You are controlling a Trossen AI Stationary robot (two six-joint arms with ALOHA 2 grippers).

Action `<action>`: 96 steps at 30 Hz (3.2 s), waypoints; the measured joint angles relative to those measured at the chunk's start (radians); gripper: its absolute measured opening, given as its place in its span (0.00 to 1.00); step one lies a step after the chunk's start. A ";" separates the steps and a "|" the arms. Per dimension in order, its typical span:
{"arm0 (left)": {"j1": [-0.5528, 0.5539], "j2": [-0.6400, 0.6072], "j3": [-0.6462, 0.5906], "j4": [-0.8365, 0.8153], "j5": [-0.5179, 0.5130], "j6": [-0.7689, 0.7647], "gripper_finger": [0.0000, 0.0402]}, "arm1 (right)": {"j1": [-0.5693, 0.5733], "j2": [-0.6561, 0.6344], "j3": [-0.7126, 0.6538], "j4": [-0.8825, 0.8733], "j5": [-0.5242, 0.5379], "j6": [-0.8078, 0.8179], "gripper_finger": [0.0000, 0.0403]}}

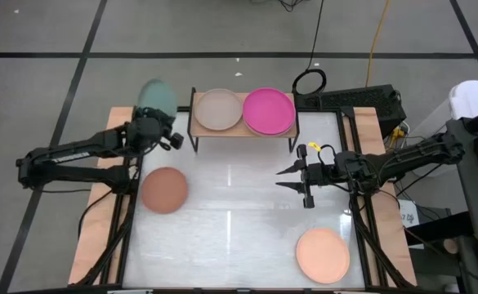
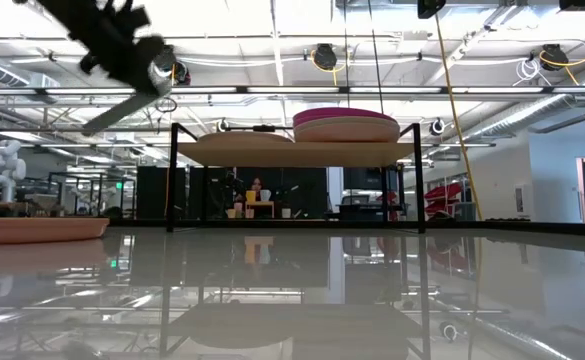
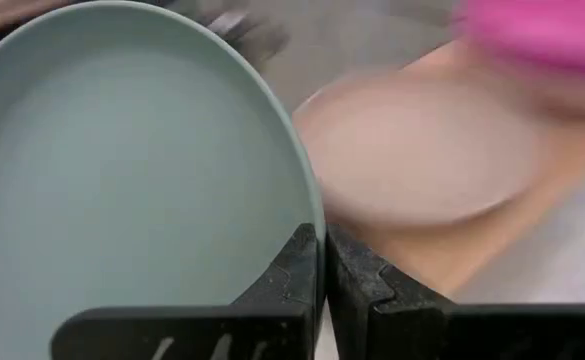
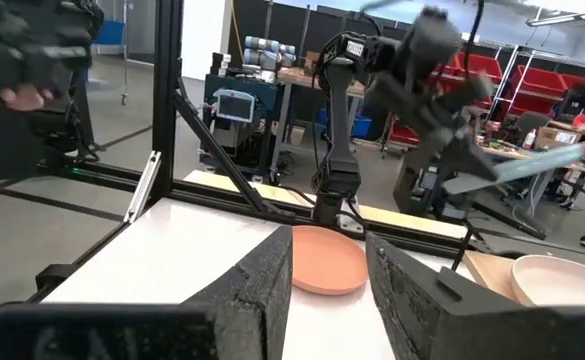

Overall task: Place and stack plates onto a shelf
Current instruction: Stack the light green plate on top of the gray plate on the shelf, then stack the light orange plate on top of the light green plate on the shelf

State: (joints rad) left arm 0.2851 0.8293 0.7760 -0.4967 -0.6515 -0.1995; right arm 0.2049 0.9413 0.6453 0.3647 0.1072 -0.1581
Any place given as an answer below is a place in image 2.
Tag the yellow cup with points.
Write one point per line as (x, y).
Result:
(250, 196)

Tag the small wooden side table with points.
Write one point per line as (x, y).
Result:
(259, 204)

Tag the black overhead fixture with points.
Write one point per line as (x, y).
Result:
(577, 4)
(429, 7)

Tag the peach plate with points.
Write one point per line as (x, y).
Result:
(244, 138)
(347, 134)
(37, 230)

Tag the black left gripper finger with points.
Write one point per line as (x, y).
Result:
(122, 112)
(149, 70)

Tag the black frame wooden shelf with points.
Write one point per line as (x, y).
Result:
(297, 154)

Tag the pink plate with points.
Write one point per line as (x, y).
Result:
(342, 114)

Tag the red storage bins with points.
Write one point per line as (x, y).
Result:
(443, 197)

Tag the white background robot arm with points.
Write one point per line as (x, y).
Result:
(4, 170)

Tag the person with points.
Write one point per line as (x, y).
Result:
(257, 185)

